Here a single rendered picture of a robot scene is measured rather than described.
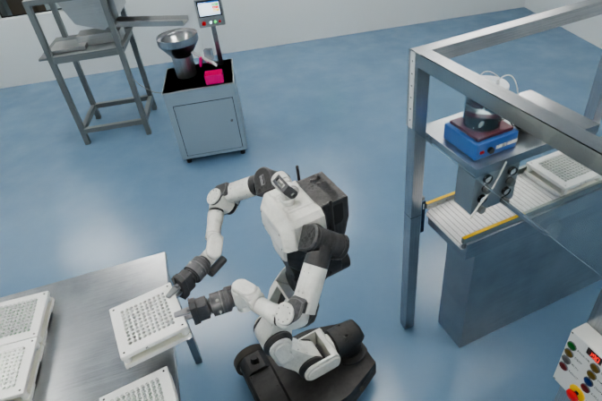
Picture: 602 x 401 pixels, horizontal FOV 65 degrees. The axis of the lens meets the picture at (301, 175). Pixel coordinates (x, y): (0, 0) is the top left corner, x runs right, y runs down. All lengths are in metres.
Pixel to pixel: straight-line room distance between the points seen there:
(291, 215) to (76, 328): 1.07
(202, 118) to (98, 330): 2.54
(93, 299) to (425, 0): 6.14
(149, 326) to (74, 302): 0.59
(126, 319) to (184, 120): 2.68
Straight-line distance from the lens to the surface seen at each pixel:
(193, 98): 4.26
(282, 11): 6.86
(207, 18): 4.39
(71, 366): 2.18
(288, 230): 1.73
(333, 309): 3.10
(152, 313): 1.93
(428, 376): 2.87
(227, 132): 4.40
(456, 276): 2.63
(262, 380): 2.66
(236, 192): 2.06
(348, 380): 2.64
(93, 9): 4.94
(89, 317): 2.30
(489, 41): 2.10
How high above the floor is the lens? 2.46
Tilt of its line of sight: 36 degrees down
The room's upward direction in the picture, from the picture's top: 7 degrees counter-clockwise
